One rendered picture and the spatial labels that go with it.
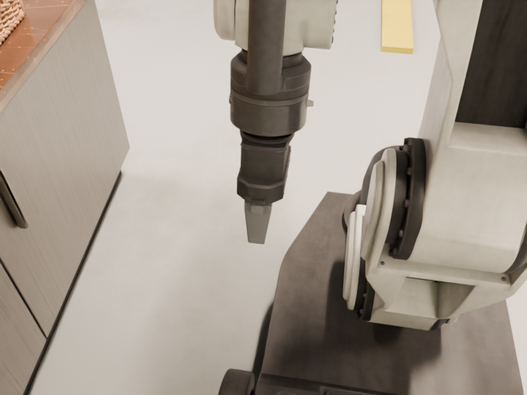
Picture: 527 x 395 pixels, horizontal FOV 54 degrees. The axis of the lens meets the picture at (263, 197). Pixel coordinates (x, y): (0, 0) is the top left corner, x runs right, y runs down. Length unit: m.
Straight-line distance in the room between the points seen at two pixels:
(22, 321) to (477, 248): 0.79
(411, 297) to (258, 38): 0.51
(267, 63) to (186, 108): 1.30
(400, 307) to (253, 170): 0.37
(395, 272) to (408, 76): 1.42
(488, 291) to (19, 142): 0.77
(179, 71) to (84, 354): 1.14
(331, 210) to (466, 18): 0.77
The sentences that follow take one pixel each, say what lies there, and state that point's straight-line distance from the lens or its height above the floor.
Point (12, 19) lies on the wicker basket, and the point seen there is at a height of 0.60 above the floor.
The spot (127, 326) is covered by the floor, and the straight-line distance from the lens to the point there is 1.24.
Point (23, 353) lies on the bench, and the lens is 1.08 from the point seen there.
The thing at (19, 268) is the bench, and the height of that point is 0.30.
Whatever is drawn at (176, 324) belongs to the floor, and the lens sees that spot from 1.22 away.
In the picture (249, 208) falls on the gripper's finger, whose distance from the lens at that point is 0.60.
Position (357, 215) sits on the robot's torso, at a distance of 0.97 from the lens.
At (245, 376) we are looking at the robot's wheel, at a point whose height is 0.18.
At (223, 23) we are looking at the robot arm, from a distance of 0.54.
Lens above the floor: 1.04
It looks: 45 degrees down
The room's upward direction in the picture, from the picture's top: straight up
